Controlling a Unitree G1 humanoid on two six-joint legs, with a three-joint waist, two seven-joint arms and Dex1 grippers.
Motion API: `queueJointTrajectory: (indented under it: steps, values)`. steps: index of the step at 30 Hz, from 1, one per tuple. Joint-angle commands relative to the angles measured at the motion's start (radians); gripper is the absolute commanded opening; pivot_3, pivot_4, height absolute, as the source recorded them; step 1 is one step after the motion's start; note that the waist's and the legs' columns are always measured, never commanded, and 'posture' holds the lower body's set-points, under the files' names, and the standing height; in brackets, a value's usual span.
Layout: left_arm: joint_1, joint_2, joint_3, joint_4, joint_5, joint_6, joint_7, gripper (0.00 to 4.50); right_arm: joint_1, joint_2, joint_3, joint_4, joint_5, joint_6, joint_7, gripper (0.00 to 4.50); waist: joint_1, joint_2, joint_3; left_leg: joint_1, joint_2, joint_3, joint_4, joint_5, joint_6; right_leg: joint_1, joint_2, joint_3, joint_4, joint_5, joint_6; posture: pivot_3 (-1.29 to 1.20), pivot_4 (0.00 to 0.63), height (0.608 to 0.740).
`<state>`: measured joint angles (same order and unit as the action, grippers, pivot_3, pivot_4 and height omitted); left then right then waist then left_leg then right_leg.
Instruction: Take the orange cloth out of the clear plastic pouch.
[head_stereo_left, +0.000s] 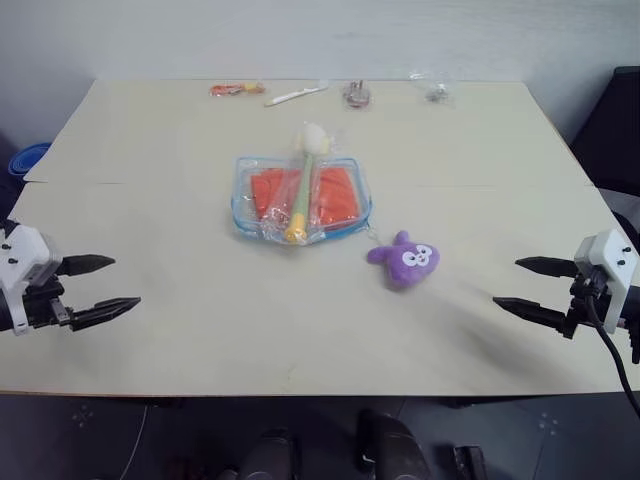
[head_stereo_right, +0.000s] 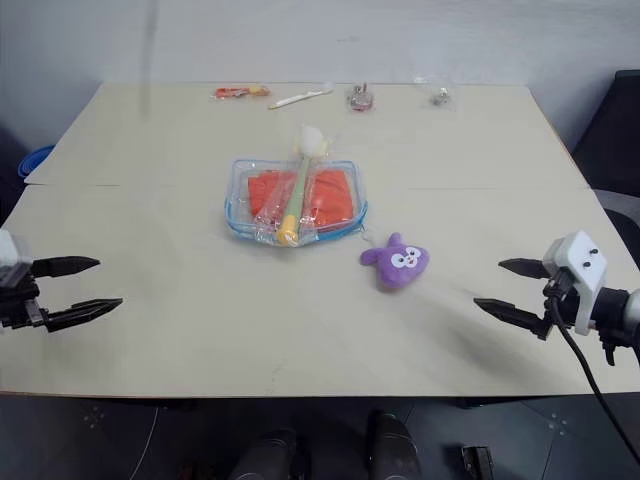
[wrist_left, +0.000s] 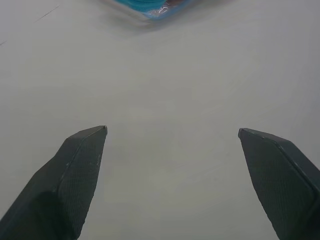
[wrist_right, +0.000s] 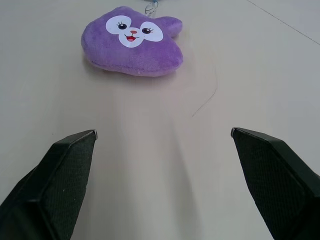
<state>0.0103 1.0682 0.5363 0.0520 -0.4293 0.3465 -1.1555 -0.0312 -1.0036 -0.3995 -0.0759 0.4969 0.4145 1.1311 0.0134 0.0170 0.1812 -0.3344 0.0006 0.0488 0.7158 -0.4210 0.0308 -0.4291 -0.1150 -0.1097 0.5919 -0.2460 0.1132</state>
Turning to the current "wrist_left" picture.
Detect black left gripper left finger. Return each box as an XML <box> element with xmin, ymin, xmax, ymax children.
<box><xmin>0</xmin><ymin>125</ymin><xmax>109</xmax><ymax>240</ymax></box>

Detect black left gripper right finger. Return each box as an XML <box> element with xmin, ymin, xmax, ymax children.
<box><xmin>237</xmin><ymin>127</ymin><xmax>320</xmax><ymax>240</ymax></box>

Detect clear bag with orange cloth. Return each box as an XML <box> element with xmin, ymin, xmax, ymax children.
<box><xmin>99</xmin><ymin>0</ymin><xmax>198</xmax><ymax>26</ymax></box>

